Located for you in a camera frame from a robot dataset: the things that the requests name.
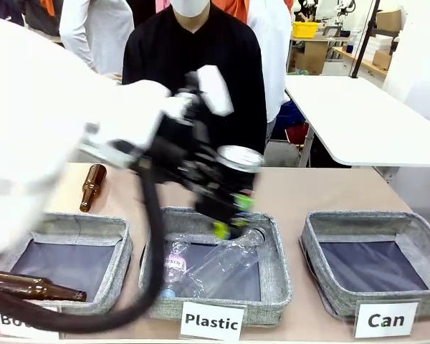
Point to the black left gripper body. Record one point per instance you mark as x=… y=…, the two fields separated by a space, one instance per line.
x=186 y=150

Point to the large clear plastic bottle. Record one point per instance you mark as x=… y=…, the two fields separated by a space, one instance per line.
x=218 y=267

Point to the small clear plastic bottle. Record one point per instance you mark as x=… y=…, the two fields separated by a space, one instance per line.
x=172 y=267

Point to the brown glass bottle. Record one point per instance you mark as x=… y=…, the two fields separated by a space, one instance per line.
x=92 y=182
x=32 y=288

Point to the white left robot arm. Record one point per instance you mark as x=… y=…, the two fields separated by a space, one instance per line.
x=39 y=118

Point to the grey fabric basket plastic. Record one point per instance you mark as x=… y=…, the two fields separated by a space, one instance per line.
x=276 y=258

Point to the grey fabric basket bottle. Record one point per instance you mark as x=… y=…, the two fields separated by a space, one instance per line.
x=122 y=243

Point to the grey fabric basket can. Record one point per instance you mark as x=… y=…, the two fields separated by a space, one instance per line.
x=372 y=294

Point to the white label reading Can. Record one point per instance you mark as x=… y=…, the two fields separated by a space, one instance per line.
x=386 y=320

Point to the person in black sweater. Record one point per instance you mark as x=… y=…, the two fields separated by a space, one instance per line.
x=165 y=57

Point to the white label reading Plastic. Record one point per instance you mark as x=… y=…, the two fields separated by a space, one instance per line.
x=212 y=321

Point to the blue crate under table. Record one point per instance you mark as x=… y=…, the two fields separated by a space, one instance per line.
x=290 y=114

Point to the red container under table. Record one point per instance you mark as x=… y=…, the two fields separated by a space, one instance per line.
x=296 y=132

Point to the white face mask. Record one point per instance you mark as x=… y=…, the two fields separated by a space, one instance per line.
x=190 y=7

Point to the person in light grey shirt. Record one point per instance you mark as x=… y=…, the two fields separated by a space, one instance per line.
x=100 y=32

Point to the large brown cardboard box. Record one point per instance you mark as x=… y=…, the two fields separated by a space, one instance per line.
x=313 y=57

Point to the white side table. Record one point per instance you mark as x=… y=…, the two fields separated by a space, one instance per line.
x=358 y=122

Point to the yellow plastic crate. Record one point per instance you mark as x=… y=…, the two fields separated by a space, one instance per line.
x=307 y=29

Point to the wooden workbench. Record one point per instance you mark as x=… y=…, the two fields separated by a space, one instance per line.
x=358 y=60

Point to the black metal pole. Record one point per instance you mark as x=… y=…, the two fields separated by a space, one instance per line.
x=363 y=39

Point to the small cardboard box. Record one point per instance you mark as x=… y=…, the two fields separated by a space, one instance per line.
x=381 y=60

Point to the stack of white boxes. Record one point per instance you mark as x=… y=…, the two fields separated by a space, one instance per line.
x=378 y=44

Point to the white label reading Bottle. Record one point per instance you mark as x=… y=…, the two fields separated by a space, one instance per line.
x=28 y=322

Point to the cardboard box on shelf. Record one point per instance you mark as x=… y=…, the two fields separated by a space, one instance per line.
x=388 y=19

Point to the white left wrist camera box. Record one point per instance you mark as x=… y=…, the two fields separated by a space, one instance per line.
x=215 y=89

